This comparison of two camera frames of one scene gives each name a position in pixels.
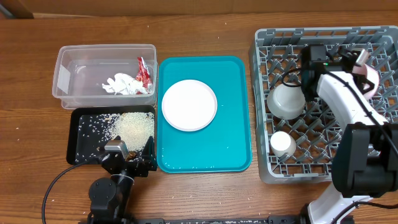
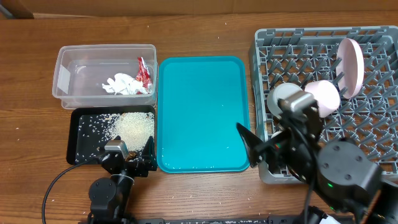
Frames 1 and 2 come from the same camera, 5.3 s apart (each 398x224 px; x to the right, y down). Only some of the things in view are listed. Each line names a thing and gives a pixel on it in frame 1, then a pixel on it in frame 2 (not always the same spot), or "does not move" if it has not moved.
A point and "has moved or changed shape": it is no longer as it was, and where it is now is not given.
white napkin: (124, 84) does not move
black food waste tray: (91, 128) does not move
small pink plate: (371, 75) has moved or changed shape
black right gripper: (347, 55) → (273, 149)
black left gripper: (148, 160) does not move
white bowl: (286, 101) does not move
